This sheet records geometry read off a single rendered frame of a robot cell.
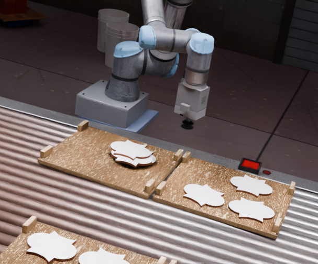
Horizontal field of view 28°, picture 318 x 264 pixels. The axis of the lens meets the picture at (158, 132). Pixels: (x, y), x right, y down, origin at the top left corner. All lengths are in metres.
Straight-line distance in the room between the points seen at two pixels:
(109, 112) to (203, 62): 0.74
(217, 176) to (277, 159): 2.48
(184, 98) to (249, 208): 0.41
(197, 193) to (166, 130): 2.72
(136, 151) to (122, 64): 0.52
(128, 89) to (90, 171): 0.62
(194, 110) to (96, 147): 0.44
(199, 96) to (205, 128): 2.92
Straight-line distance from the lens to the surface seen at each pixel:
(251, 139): 4.97
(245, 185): 2.26
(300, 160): 4.83
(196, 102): 2.09
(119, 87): 2.71
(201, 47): 2.04
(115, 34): 5.84
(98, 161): 2.26
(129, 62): 2.68
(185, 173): 2.27
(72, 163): 2.23
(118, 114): 2.67
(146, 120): 2.79
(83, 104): 2.73
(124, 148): 2.30
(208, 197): 2.13
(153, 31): 2.11
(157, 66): 2.70
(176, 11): 2.53
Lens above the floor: 1.99
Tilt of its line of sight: 25 degrees down
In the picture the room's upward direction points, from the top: 9 degrees clockwise
